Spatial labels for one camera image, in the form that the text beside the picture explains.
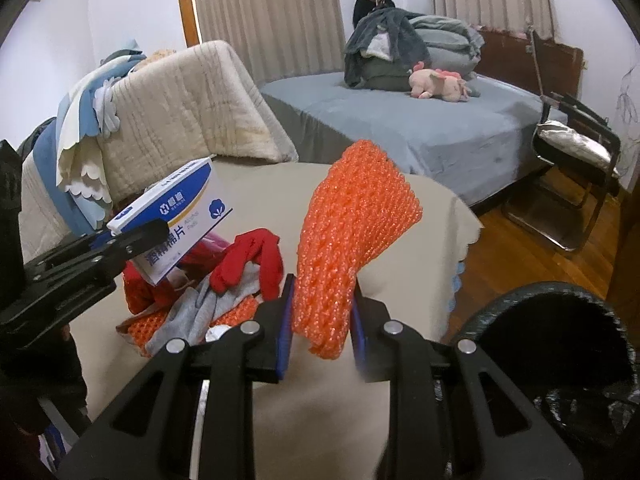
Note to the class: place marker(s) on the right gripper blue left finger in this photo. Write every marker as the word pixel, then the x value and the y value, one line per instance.
pixel 190 406

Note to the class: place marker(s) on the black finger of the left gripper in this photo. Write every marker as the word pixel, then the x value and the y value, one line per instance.
pixel 102 251

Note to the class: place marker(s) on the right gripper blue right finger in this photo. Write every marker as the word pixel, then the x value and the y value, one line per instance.
pixel 453 412

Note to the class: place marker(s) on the grey cloth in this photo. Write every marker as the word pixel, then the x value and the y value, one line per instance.
pixel 189 317

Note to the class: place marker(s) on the white blue medicine box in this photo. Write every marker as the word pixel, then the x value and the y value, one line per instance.
pixel 191 201

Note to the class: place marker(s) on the red cloth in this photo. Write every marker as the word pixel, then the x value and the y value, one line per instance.
pixel 259 246

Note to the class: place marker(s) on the orange foam net sleeve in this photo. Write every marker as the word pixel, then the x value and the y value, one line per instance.
pixel 363 205

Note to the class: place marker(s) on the white tissue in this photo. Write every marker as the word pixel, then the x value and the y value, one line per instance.
pixel 214 333

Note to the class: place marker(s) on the pink face mask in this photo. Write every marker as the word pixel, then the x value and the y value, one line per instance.
pixel 212 244

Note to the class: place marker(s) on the black lined trash bin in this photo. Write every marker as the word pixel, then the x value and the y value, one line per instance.
pixel 569 354

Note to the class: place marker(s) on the blue white scalloped cloth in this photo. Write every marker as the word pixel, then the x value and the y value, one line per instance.
pixel 68 153

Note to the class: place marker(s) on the beige quilted blanket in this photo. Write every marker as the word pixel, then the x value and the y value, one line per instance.
pixel 191 104

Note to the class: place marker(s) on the black cantilever chair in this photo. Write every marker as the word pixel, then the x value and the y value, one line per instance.
pixel 539 206

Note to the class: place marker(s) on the grey bed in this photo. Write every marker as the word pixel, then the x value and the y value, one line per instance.
pixel 475 148

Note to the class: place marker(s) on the silver seat cushion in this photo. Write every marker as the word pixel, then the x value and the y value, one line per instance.
pixel 574 144

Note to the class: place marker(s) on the left beige curtain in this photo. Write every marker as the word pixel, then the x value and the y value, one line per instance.
pixel 277 39

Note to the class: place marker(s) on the pink pig plush toy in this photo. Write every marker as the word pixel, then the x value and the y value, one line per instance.
pixel 426 83

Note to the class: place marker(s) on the dark wooden headboard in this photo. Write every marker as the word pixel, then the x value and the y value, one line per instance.
pixel 543 66

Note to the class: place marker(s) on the folded grey bedding pile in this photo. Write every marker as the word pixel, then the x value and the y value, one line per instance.
pixel 453 46

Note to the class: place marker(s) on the dark grey fleece blanket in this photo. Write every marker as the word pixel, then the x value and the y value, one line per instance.
pixel 388 35

